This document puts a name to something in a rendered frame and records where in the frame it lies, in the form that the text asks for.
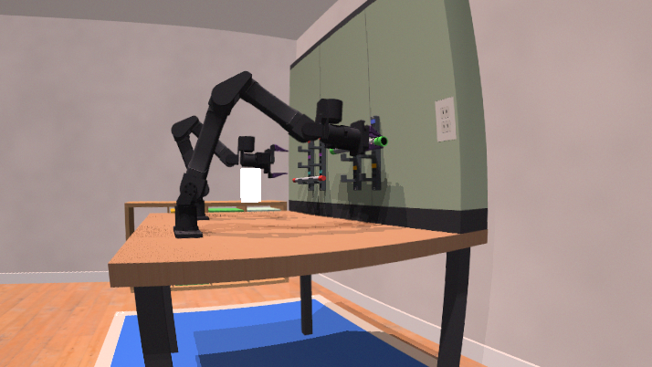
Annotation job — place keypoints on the white bar with green ends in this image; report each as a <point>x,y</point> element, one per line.
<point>381,141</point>

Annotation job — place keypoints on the white bar with red end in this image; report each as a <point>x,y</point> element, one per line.
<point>306,179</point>

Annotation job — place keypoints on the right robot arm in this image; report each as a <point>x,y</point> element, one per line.
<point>298,125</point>

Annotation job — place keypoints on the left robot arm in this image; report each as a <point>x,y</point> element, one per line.
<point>246,147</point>

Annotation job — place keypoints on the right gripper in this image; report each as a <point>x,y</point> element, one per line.
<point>358,137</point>

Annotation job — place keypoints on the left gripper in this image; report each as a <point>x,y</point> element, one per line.
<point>273,147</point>

